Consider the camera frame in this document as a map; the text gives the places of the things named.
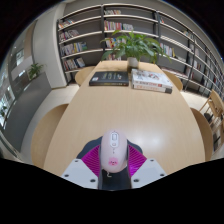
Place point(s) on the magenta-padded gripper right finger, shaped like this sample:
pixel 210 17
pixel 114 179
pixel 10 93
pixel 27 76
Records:
pixel 148 171

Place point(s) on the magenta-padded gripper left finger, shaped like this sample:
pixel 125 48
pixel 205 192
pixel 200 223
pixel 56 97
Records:
pixel 78 171

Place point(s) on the pale pink computer mouse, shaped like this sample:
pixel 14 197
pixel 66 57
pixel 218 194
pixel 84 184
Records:
pixel 114 150

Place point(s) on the red-spined book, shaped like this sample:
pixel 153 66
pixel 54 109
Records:
pixel 151 88

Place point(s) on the white illustrated cover book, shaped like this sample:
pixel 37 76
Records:
pixel 150 77

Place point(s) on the black hardcover book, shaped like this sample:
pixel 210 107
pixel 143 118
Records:
pixel 108 78

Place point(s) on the small green floor plant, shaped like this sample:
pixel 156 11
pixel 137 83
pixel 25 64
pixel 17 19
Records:
pixel 35 70

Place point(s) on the green potted plant, white pot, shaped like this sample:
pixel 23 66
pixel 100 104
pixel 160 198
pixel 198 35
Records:
pixel 133 45

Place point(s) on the grey bookshelf unit with books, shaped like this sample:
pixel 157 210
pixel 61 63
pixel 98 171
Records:
pixel 86 40

